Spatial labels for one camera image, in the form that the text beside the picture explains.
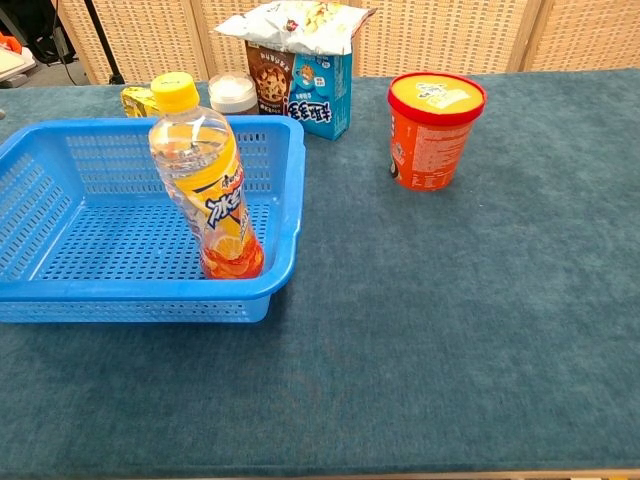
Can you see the yellow snack packet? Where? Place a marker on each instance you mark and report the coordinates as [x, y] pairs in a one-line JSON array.
[[137, 102]]

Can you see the orange drink bottle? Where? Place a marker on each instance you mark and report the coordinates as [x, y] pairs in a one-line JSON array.
[[215, 200]]

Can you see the white snack bag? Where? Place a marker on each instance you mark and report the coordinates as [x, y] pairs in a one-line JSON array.
[[295, 25]]

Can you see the white side table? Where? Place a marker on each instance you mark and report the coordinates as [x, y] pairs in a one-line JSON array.
[[12, 65]]

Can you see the orange object on side table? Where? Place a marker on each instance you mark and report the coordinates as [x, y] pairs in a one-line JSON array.
[[11, 42]]

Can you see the black tripod stand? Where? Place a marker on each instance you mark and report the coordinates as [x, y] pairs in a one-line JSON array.
[[102, 40]]

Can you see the wicker folding screen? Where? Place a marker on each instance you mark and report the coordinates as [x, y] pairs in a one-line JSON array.
[[160, 40]]

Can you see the blue perforated plastic basket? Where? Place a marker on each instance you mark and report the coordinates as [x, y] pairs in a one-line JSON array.
[[100, 295]]

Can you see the blue chocolate cookie box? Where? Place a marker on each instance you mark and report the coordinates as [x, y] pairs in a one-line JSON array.
[[317, 105]]

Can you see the orange instant noodle cup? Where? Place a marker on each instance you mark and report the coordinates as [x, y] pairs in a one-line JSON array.
[[430, 145]]

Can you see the teal table cloth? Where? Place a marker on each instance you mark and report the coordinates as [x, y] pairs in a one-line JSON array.
[[425, 325]]

